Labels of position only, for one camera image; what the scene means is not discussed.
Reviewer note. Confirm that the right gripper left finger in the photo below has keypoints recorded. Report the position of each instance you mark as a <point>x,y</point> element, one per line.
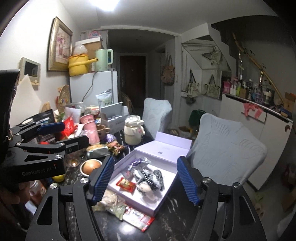
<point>50,221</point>

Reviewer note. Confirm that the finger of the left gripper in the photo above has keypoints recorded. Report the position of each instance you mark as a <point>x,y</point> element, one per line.
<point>27,132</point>
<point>74,142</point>

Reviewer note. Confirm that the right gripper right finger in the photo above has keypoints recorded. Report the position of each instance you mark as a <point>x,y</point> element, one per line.
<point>241,221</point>

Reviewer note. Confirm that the green paper packet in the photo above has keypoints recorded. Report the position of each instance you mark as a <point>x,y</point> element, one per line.
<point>118,210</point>

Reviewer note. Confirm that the red snack packet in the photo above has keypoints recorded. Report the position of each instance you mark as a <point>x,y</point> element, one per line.
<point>126,185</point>

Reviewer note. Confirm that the red white packet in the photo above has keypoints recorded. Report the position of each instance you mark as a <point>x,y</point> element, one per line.
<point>137,219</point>

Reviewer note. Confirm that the black white gingham scrunchie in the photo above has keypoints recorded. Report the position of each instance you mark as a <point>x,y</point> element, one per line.
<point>149,176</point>

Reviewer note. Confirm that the white owl plush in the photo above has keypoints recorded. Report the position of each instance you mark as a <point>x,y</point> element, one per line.
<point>150,190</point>

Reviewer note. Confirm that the purple snack packet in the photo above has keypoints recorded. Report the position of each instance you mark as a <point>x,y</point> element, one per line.
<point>136,164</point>

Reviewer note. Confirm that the person left hand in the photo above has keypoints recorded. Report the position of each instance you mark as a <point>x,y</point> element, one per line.
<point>15,217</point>

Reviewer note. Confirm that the black printed box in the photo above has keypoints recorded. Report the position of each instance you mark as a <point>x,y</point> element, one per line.
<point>36,120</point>

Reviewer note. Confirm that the yellow lemon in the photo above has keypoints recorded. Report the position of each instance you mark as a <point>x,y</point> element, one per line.
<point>59,178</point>

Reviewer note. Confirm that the red foil bag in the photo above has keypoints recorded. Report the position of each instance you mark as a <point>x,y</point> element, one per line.
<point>70,127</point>

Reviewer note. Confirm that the round bread in bowl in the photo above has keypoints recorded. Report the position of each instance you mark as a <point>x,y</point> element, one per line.
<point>90,165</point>

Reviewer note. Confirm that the pink cup stack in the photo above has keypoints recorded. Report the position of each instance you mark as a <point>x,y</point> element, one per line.
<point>89,126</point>

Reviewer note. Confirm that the silver snack bag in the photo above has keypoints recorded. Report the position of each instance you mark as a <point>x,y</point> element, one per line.
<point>97,151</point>

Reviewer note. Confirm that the brown ceramic mug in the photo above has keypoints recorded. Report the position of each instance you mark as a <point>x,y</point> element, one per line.
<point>102,131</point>

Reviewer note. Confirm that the white mini fridge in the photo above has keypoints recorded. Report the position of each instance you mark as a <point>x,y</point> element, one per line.
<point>84,88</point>

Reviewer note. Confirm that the colourful candy wrapper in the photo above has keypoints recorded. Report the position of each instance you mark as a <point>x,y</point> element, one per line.
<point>115,147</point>

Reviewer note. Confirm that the yellow enamel pot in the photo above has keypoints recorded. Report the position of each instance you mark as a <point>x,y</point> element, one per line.
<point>79,64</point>

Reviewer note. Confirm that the white cardboard bottle box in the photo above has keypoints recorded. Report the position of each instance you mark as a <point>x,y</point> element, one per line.
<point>113,117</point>

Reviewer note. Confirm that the framed picture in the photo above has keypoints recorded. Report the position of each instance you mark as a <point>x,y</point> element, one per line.
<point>59,46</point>

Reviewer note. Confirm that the cream thermos jug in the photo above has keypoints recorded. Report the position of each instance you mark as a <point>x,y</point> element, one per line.
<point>133,130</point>

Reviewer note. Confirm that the open lavender gift box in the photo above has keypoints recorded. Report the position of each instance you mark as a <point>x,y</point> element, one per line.
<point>163,153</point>

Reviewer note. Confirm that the green electric kettle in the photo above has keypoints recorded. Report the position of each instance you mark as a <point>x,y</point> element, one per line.
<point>105,58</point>

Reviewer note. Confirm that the pink bow ribbon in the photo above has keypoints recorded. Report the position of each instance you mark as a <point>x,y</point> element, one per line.
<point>252,107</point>

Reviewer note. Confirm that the dark green bag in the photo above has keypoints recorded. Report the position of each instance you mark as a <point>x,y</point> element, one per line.
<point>195,116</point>

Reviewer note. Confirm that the cardboard box on counter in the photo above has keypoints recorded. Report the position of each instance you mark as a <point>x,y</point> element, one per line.
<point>288,105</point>

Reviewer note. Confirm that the brown hanging bag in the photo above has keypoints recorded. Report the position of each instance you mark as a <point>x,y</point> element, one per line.
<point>168,72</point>

